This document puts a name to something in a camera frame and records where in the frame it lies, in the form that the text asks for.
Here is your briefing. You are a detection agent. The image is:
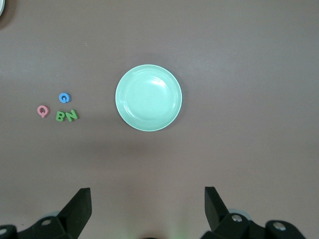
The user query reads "light green plate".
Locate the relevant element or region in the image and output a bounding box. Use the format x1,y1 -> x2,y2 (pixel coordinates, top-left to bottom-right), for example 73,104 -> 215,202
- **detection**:
115,64 -> 183,132

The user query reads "green capital letter N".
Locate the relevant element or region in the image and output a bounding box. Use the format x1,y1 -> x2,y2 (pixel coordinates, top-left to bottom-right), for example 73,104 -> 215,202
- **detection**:
64,109 -> 79,122

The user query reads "brown table cover mat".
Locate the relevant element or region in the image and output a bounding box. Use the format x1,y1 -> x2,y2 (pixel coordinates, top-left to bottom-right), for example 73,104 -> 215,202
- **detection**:
0,0 -> 319,239

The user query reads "blue capital letter G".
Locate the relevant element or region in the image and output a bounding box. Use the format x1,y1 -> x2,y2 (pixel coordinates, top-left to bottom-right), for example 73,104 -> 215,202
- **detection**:
58,92 -> 71,104

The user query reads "pink capital letter Q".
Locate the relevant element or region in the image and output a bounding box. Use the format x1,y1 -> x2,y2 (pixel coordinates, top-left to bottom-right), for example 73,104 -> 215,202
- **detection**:
36,105 -> 49,119

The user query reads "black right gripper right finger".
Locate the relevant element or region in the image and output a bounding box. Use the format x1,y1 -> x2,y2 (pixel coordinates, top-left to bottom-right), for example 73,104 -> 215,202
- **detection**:
201,186 -> 306,239

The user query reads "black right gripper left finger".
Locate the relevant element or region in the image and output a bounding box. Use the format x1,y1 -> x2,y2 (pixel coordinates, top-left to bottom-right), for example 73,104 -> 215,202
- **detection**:
0,188 -> 92,239

